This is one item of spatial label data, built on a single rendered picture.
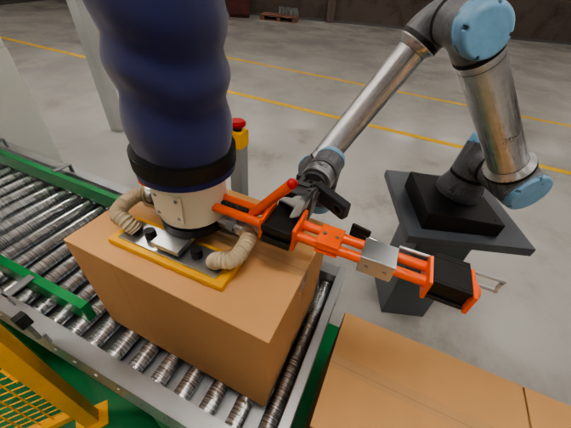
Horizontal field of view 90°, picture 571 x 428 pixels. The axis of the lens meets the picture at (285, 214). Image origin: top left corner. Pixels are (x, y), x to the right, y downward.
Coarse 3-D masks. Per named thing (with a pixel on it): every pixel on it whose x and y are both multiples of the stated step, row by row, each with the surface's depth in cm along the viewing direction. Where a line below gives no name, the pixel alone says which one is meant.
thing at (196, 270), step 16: (144, 224) 76; (112, 240) 72; (128, 240) 72; (144, 240) 72; (144, 256) 70; (160, 256) 69; (176, 256) 69; (192, 256) 68; (176, 272) 68; (192, 272) 66; (208, 272) 66; (224, 272) 67; (224, 288) 66
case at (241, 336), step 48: (96, 240) 74; (96, 288) 86; (144, 288) 69; (192, 288) 65; (240, 288) 66; (288, 288) 67; (144, 336) 94; (192, 336) 74; (240, 336) 61; (288, 336) 80; (240, 384) 80
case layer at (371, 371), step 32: (352, 320) 106; (352, 352) 97; (384, 352) 98; (416, 352) 99; (320, 384) 104; (352, 384) 90; (384, 384) 90; (416, 384) 91; (448, 384) 92; (480, 384) 92; (512, 384) 93; (320, 416) 83; (352, 416) 83; (384, 416) 84; (416, 416) 84; (448, 416) 85; (480, 416) 85; (512, 416) 86; (544, 416) 87
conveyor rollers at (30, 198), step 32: (0, 192) 147; (32, 192) 152; (64, 192) 150; (0, 224) 130; (32, 224) 132; (64, 224) 136; (32, 256) 119; (64, 256) 122; (0, 288) 106; (64, 288) 108; (320, 288) 116; (64, 320) 100; (96, 320) 102; (192, 384) 87; (224, 384) 87; (288, 384) 88
